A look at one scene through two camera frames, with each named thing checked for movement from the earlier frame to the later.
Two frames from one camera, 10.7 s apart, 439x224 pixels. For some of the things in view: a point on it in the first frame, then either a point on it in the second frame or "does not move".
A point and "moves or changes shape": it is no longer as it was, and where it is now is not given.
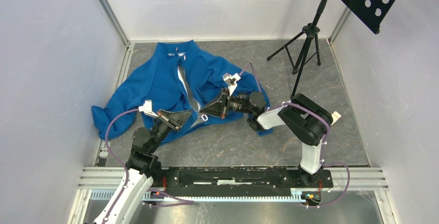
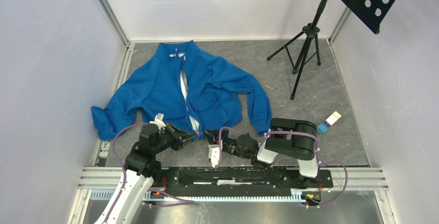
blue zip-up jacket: x=167 y=80 moves or changes shape
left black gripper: x=178 y=118 -> x=178 y=142
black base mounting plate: x=239 y=179 does not move
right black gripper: x=215 y=109 -> x=210 y=138
